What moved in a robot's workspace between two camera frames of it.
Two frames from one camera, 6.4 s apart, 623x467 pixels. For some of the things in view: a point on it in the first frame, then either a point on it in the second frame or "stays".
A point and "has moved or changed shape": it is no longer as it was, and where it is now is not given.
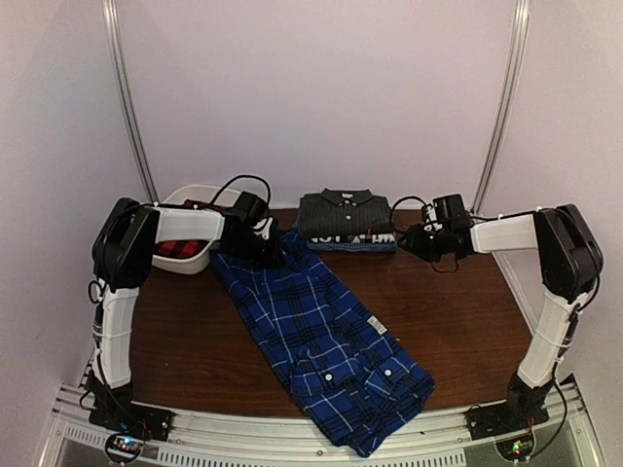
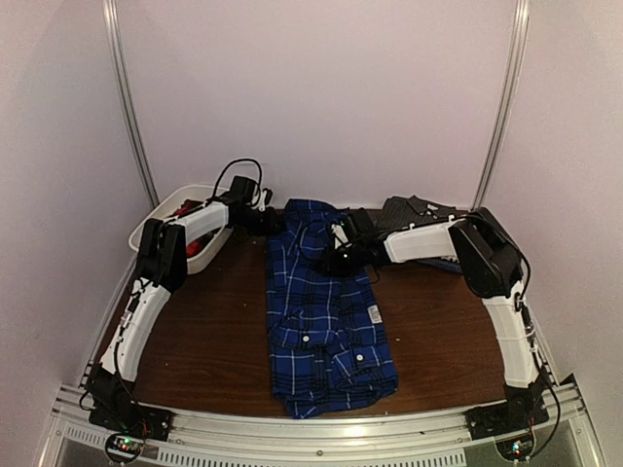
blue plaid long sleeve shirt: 358,383 has moved or changed shape
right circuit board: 516,449 stays
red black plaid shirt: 185,248 stays
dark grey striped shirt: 344,212 to 400,212
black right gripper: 414,244 to 332,268
